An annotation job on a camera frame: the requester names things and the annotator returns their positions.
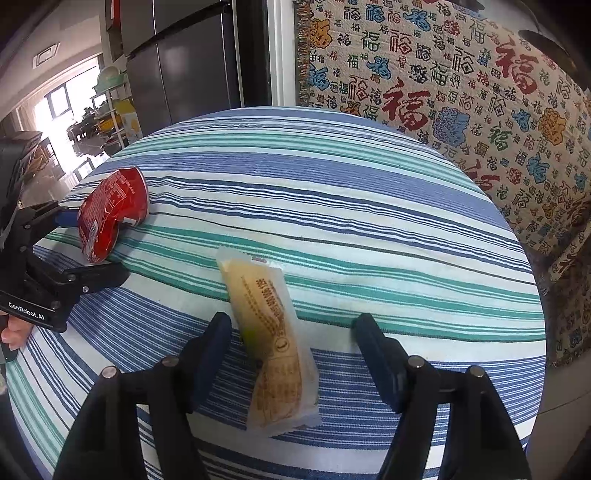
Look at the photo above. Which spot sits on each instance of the grey refrigerator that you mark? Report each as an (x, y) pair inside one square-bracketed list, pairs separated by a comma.
[(184, 69)]

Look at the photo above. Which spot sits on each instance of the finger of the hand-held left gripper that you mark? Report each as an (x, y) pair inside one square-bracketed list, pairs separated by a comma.
[(92, 277), (46, 217)]

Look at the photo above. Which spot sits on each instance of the narrow printed blanket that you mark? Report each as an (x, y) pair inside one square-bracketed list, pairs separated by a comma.
[(572, 314)]

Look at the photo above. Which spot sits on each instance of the green storage rack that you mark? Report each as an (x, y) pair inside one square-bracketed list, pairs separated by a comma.
[(108, 92)]

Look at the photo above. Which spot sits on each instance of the person's left hand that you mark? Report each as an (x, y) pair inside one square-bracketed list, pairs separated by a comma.
[(14, 330)]

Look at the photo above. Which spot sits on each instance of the round table striped tablecloth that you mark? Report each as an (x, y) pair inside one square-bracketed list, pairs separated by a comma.
[(346, 207)]

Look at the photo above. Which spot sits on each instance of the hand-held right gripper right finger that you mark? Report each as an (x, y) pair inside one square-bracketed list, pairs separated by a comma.
[(376, 350)]

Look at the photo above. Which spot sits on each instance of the yellow cardboard box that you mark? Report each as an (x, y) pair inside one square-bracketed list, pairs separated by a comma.
[(129, 122)]

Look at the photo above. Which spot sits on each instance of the large printed blanket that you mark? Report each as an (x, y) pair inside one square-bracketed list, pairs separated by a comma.
[(438, 92)]

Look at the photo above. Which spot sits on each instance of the pale yellow snack packet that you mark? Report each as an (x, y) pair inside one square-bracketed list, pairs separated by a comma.
[(272, 332)]

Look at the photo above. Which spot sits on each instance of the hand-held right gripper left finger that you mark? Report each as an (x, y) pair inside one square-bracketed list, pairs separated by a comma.
[(212, 350)]

